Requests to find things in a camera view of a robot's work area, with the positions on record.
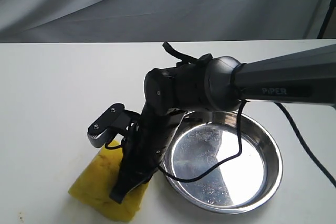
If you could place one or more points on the round stainless steel dish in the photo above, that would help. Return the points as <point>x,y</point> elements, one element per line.
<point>221,166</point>

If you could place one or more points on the black stand pole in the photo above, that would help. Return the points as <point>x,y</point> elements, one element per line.
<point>326,20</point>

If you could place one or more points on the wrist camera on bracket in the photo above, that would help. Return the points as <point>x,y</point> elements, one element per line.
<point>115,120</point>

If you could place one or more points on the grey backdrop cloth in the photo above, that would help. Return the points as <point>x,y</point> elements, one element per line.
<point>159,20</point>

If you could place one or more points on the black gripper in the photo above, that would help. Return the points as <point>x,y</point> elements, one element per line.
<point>145,149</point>

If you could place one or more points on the yellow sponge block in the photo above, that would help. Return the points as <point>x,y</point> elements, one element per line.
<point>94,184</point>

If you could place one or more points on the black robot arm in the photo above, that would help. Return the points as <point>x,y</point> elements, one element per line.
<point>221,84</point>

